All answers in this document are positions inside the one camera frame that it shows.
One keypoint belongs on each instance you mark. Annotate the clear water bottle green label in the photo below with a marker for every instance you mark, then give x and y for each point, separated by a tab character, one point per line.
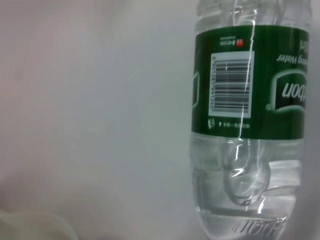
250	100

